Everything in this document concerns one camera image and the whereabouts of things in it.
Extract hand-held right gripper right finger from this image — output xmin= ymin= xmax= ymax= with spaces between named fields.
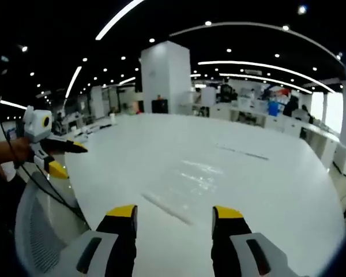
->
xmin=210 ymin=205 xmax=302 ymax=277

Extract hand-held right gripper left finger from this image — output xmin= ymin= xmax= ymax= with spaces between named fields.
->
xmin=50 ymin=204 xmax=138 ymax=277

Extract clear resealable bag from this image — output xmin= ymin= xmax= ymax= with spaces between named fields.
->
xmin=140 ymin=144 xmax=270 ymax=226

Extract person's left hand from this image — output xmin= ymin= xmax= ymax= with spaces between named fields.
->
xmin=0 ymin=137 xmax=33 ymax=166

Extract grey mesh office chair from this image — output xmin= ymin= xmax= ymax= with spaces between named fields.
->
xmin=14 ymin=171 xmax=92 ymax=277

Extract black cabinet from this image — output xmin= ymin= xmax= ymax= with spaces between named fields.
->
xmin=151 ymin=99 xmax=169 ymax=114

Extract wide white pillar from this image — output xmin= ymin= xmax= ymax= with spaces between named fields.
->
xmin=140 ymin=40 xmax=193 ymax=115

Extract long white counter cabinets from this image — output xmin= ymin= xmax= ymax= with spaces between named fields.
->
xmin=190 ymin=102 xmax=346 ymax=174

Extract straight ceiling light strip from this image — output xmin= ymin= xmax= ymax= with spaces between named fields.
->
xmin=95 ymin=0 xmax=145 ymax=41

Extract blue crate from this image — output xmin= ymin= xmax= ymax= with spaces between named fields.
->
xmin=267 ymin=101 xmax=281 ymax=117

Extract white cabinet unit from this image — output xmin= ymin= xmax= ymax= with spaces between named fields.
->
xmin=201 ymin=86 xmax=217 ymax=106

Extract short curved ceiling light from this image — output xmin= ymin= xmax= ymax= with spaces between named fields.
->
xmin=219 ymin=73 xmax=314 ymax=95

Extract long curved ceiling light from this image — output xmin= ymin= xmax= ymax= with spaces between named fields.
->
xmin=198 ymin=59 xmax=336 ymax=93

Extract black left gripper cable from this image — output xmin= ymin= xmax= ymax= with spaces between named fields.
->
xmin=0 ymin=96 xmax=90 ymax=230

